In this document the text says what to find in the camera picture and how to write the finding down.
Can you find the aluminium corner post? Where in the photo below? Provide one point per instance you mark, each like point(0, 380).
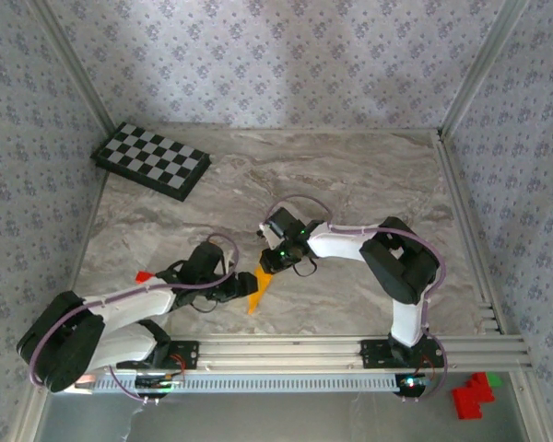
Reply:
point(484, 69)
point(74, 69)

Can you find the small red block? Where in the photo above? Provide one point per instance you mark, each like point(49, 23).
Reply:
point(144, 276)

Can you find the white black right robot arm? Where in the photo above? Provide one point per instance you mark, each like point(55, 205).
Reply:
point(336, 244)

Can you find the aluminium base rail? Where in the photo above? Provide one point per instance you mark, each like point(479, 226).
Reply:
point(281, 352)

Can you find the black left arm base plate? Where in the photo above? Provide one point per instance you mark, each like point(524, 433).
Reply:
point(186, 354)

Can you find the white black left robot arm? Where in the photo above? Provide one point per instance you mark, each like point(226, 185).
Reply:
point(133, 304)

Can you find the small pink white object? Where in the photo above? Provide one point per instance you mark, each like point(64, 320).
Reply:
point(87, 380)

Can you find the black white checkerboard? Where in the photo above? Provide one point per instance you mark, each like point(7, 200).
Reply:
point(152, 159)

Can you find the small green block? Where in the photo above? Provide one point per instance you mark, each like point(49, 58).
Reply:
point(495, 380)

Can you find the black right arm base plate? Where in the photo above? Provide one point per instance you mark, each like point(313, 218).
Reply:
point(373, 354)

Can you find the red brick block stack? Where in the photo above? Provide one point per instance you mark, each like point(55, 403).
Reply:
point(470, 398)

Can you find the aluminium side rail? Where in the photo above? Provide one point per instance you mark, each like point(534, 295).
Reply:
point(470, 230)

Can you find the orange cloth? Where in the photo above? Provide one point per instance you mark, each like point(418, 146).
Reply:
point(260, 290)

